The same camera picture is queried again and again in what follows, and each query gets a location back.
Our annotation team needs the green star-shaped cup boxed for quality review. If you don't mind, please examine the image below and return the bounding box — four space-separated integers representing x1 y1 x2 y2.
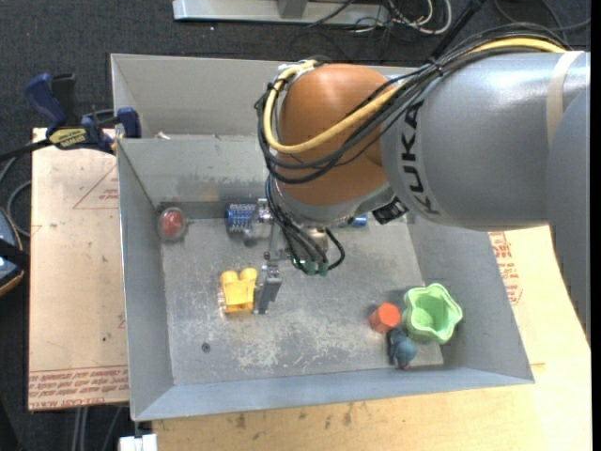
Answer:
402 282 464 346

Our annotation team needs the grey metal bin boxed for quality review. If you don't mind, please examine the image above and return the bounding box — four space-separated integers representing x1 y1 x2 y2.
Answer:
110 53 535 423

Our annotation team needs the blue toy animal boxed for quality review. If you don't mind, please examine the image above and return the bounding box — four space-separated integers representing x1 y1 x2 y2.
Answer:
386 328 419 371

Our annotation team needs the red and clear round object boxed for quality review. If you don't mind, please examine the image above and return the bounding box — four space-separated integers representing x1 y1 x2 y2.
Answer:
156 206 190 243

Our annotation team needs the orange hexagonal block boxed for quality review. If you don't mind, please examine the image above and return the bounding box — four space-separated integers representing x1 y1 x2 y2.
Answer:
367 302 402 334

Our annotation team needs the brown cardboard board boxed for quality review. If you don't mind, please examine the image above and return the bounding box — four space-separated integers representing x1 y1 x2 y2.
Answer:
27 127 547 412

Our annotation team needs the yellow toy block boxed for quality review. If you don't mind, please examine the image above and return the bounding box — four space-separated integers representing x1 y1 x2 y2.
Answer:
219 267 260 319

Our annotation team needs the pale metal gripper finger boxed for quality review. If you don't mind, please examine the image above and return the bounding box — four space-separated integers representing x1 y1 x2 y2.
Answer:
254 262 285 317
241 197 275 247

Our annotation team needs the blue ribbed toy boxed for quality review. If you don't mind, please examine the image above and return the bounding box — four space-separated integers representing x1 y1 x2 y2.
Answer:
224 201 259 239

